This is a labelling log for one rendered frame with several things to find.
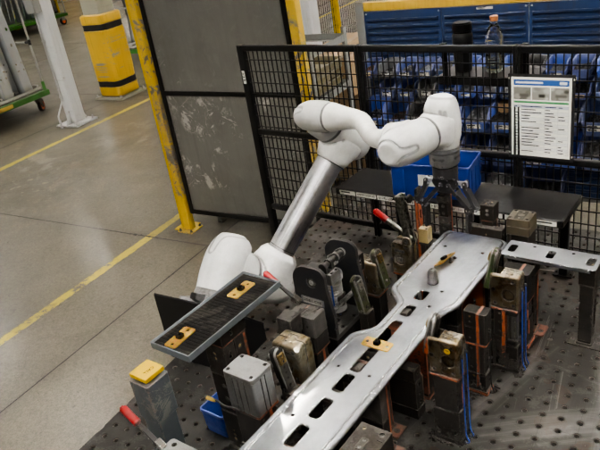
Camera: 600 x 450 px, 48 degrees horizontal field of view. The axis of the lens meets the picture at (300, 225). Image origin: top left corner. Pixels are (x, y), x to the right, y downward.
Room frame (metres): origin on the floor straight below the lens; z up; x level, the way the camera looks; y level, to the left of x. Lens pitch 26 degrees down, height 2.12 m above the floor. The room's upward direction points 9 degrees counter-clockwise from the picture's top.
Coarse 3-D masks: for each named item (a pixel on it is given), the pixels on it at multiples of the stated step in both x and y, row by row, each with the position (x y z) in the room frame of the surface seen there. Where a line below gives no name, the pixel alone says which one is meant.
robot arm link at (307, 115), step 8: (304, 104) 2.26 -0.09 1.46; (312, 104) 2.22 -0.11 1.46; (320, 104) 2.20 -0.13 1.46; (296, 112) 2.28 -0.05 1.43; (304, 112) 2.23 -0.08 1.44; (312, 112) 2.20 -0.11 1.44; (320, 112) 2.17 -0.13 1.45; (296, 120) 2.27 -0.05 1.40; (304, 120) 2.22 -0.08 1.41; (312, 120) 2.19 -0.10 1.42; (320, 120) 2.17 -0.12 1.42; (304, 128) 2.24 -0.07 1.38; (312, 128) 2.20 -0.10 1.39; (320, 128) 2.18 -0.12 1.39; (320, 136) 2.23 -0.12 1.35; (328, 136) 2.22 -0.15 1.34; (336, 136) 2.23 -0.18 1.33
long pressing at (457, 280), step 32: (480, 256) 1.82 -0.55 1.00; (416, 288) 1.70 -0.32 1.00; (448, 288) 1.67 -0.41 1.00; (384, 320) 1.56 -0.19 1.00; (416, 320) 1.54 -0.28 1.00; (352, 352) 1.45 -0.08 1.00; (384, 352) 1.43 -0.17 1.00; (320, 384) 1.34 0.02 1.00; (352, 384) 1.32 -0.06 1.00; (384, 384) 1.31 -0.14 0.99; (288, 416) 1.24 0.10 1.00; (352, 416) 1.21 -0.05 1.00; (256, 448) 1.16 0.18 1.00; (288, 448) 1.14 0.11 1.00; (320, 448) 1.12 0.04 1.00
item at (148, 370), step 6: (138, 366) 1.32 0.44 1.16; (144, 366) 1.32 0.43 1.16; (150, 366) 1.31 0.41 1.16; (156, 366) 1.31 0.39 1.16; (162, 366) 1.31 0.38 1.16; (132, 372) 1.30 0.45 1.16; (138, 372) 1.30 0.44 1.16; (144, 372) 1.29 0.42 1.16; (150, 372) 1.29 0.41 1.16; (156, 372) 1.29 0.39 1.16; (138, 378) 1.28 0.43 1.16; (144, 378) 1.27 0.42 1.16; (150, 378) 1.27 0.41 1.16
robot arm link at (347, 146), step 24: (336, 144) 2.24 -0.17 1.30; (360, 144) 2.28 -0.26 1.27; (312, 168) 2.27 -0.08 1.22; (336, 168) 2.25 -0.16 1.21; (312, 192) 2.21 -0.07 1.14; (288, 216) 2.20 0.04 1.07; (312, 216) 2.20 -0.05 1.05; (288, 240) 2.16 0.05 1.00; (264, 264) 2.11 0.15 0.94; (288, 264) 2.12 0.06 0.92; (288, 288) 2.12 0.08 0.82
